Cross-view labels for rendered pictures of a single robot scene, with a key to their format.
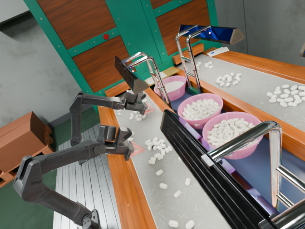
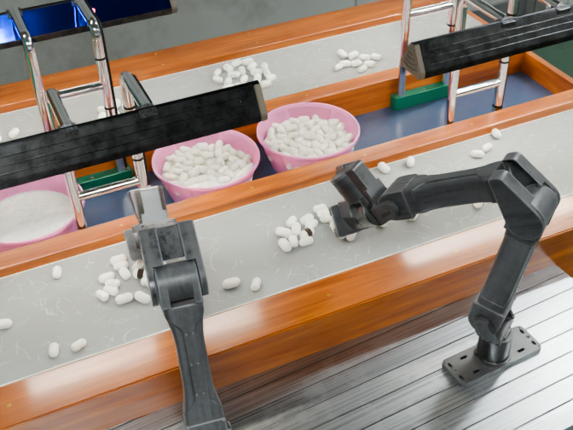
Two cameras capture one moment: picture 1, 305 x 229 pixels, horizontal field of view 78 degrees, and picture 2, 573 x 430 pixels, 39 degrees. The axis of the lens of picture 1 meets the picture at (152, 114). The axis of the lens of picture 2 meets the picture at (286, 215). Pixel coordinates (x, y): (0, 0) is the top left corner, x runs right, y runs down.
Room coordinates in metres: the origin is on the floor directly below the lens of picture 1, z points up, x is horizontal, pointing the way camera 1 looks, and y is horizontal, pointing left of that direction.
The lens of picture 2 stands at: (1.20, 1.37, 1.90)
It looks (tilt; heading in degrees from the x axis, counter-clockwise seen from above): 39 degrees down; 253
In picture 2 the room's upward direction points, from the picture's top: 2 degrees counter-clockwise
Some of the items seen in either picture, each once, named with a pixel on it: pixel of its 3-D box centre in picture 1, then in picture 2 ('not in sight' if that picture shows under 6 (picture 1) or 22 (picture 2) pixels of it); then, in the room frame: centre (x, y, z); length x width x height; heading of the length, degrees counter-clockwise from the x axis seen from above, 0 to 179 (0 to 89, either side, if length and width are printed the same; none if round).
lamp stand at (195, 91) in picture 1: (199, 62); (71, 99); (1.20, -0.44, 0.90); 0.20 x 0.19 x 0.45; 7
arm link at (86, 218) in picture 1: (81, 218); (494, 319); (0.52, 0.45, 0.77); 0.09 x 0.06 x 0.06; 40
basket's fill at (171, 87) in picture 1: (171, 90); (31, 225); (1.35, -0.22, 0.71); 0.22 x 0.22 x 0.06
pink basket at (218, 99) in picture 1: (200, 112); (207, 171); (0.91, -0.27, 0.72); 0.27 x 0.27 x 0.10
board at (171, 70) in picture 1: (159, 77); not in sight; (1.56, -0.20, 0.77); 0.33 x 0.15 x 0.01; 97
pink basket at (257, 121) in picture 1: (232, 136); (308, 144); (0.63, -0.31, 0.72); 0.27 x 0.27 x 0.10
